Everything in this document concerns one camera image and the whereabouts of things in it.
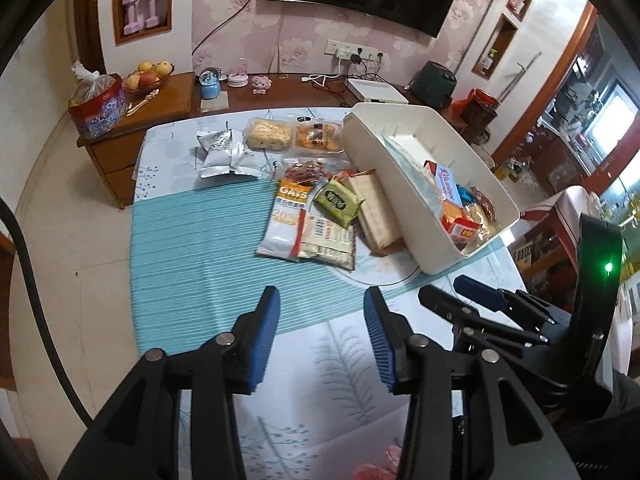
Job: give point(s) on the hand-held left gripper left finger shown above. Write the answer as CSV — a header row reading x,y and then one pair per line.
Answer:
x,y
265,330

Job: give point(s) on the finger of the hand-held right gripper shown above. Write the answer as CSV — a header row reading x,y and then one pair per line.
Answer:
x,y
477,287
445,307

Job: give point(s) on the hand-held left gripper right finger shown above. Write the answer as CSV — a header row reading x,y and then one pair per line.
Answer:
x,y
377,330

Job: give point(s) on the dark red snack packet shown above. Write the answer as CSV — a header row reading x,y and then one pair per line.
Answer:
x,y
465,233

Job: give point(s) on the brown white snack packet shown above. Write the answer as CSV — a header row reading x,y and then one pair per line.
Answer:
x,y
485,206

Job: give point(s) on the blue green snack packet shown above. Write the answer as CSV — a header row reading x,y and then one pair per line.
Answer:
x,y
467,193

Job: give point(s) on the orange white oat packet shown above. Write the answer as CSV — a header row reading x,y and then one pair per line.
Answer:
x,y
285,220

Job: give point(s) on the red blue snack packet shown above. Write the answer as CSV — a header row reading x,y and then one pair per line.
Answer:
x,y
442,180

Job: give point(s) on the beige cracker packet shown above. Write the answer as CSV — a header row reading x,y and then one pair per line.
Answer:
x,y
375,215

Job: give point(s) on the sliced bread packet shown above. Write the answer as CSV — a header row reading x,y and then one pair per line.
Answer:
x,y
412,170

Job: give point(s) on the clear red-topped dried fruit bag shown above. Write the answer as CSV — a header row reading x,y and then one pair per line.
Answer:
x,y
305,171

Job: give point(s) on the white plastic storage box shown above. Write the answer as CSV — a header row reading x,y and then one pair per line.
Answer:
x,y
380,150

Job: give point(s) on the silver black biscuit packet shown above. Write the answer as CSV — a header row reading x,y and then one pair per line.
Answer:
x,y
225,155

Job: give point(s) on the person's right forearm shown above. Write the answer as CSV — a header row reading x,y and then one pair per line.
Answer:
x,y
610,425

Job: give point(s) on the round white lettered placemat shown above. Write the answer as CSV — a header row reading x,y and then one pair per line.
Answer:
x,y
385,275

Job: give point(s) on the teal striped table runner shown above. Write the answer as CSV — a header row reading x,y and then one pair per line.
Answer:
x,y
200,260

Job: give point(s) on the leaf print tablecloth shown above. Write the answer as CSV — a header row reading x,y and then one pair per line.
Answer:
x,y
325,410

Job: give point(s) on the yellow oil bottle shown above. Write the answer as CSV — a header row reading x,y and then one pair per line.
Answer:
x,y
512,170

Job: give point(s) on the red black tall vase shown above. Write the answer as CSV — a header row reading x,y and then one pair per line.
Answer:
x,y
477,110

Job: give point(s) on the yellow cake packet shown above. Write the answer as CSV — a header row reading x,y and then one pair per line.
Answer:
x,y
267,135

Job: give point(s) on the orange pastry packet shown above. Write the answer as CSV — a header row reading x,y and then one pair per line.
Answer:
x,y
317,136

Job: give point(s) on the dark green air fryer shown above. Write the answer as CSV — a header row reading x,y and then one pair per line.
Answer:
x,y
432,82

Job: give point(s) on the white set-top box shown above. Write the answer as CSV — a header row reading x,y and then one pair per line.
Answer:
x,y
375,90

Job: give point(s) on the metal rod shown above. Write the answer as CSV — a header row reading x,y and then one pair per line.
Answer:
x,y
525,66

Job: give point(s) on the white square coaster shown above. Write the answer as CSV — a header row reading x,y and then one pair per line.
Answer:
x,y
222,104

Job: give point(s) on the small niche bottle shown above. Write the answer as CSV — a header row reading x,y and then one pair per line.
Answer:
x,y
490,57

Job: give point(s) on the blue snow globe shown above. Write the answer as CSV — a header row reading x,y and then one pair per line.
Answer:
x,y
210,91

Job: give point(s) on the pink pig toy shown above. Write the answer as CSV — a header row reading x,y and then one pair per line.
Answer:
x,y
260,84

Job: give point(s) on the pink white ornament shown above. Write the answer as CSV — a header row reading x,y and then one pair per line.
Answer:
x,y
238,79

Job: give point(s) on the wooden television cabinet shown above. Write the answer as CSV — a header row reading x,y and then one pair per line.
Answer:
x,y
165,95

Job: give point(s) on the bowl of fruit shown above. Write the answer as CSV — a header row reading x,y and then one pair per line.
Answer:
x,y
147,80

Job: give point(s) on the red gift box with bag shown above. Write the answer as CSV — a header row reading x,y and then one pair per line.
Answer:
x,y
97,110

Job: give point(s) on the pink box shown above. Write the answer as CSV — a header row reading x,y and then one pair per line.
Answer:
x,y
517,2

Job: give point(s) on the white wall socket strip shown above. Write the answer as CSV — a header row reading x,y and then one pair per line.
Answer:
x,y
332,47

